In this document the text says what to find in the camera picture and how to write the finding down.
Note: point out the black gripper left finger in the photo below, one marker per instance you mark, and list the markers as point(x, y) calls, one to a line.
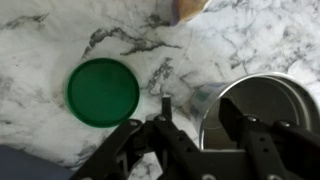
point(156, 150)

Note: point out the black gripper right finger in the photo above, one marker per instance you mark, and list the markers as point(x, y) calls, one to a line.
point(273, 150)

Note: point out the silver metal cup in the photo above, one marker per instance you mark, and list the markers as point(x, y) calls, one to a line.
point(266, 96)

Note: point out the green round plastic lid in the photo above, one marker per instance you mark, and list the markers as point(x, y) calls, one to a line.
point(102, 92)

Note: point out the dark blue cardboard box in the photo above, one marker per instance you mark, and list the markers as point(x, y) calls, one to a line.
point(26, 163)

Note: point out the food pouch with green cap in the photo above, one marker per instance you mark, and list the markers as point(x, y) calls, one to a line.
point(190, 8)

